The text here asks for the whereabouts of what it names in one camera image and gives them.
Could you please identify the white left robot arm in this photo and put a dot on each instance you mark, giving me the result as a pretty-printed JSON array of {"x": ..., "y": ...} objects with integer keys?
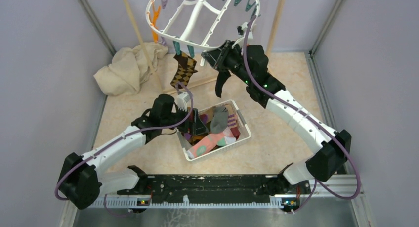
[{"x": 84, "y": 178}]

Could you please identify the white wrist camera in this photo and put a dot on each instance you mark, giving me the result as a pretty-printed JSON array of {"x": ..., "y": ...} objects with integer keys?
[
  {"x": 182, "y": 100},
  {"x": 241, "y": 31}
]

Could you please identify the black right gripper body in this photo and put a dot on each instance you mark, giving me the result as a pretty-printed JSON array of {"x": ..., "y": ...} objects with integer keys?
[{"x": 230, "y": 59}]

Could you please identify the thin brown argyle sock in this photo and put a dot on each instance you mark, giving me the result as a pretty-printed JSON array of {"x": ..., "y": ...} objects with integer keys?
[{"x": 186, "y": 69}]

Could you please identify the aluminium front rail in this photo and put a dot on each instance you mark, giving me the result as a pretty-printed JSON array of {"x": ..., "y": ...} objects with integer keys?
[{"x": 344, "y": 185}]

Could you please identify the black sock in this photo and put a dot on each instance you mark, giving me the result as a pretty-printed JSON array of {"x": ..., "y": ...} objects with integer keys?
[{"x": 222, "y": 77}]

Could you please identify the pink sock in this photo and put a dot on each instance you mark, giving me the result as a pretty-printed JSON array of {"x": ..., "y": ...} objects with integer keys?
[{"x": 209, "y": 142}]

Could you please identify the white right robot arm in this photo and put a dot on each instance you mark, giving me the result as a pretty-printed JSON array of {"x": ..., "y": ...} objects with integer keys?
[{"x": 324, "y": 141}]

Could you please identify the beige crumpled cloth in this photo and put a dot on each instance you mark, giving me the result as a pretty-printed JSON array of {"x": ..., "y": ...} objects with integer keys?
[{"x": 129, "y": 69}]

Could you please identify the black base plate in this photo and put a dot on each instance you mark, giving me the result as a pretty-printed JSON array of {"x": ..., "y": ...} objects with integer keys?
[{"x": 215, "y": 189}]

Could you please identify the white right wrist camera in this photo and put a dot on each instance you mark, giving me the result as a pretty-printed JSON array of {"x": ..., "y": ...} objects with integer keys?
[{"x": 241, "y": 31}]

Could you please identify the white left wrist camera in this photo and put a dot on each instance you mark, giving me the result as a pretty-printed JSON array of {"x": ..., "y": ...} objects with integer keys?
[{"x": 182, "y": 100}]

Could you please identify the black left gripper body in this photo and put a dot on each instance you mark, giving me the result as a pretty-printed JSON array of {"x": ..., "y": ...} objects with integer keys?
[{"x": 175, "y": 117}]

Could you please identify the white oval clip hanger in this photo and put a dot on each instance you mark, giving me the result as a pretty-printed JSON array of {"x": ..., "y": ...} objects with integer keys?
[{"x": 198, "y": 24}]

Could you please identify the striped beige maroon sock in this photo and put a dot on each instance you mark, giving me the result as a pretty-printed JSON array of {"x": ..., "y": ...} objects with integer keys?
[{"x": 233, "y": 121}]

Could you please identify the maroon purple sock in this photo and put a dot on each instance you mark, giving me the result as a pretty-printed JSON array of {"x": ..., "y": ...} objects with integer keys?
[{"x": 197, "y": 136}]

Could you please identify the white plastic basket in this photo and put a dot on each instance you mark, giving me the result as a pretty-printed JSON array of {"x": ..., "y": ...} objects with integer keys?
[{"x": 244, "y": 136}]

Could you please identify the grey sock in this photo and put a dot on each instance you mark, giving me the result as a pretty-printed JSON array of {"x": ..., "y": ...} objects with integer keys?
[{"x": 220, "y": 119}]

